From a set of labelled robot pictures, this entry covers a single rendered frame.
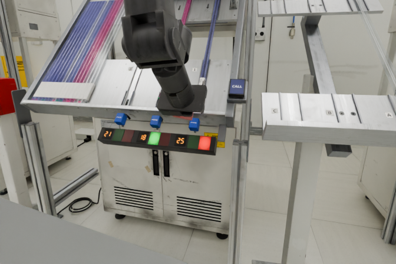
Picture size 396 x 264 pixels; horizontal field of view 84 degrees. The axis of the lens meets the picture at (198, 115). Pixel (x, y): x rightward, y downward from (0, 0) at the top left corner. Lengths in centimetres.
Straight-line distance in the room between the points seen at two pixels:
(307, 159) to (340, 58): 198
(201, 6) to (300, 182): 70
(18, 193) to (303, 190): 128
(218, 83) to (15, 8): 156
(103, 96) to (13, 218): 39
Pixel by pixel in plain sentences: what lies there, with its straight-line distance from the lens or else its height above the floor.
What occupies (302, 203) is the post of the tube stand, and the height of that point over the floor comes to 42.
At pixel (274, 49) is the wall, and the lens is 252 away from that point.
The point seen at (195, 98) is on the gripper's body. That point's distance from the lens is 46.
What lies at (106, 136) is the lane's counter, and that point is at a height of 65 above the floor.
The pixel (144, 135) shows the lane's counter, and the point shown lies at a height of 66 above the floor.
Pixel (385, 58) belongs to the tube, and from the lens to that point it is 67.
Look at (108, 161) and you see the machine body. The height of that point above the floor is 37.
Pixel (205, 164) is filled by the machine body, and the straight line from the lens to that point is 99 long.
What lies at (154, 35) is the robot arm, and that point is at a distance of 33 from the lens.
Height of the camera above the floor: 86
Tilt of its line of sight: 15 degrees down
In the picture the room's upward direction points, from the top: straight up
